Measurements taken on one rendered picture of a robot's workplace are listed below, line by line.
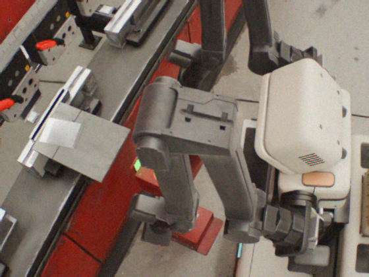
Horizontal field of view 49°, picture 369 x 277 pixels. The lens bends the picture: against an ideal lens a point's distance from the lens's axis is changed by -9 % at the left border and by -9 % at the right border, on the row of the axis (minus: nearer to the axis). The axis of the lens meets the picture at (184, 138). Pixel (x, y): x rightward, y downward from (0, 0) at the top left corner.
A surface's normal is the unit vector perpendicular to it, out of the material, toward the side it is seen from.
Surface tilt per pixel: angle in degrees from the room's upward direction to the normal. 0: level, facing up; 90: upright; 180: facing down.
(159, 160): 90
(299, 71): 42
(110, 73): 0
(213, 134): 13
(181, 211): 79
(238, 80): 0
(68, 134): 0
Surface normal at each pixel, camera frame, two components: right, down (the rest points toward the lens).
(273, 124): -0.72, -0.43
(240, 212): -0.16, 0.80
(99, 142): -0.09, -0.47
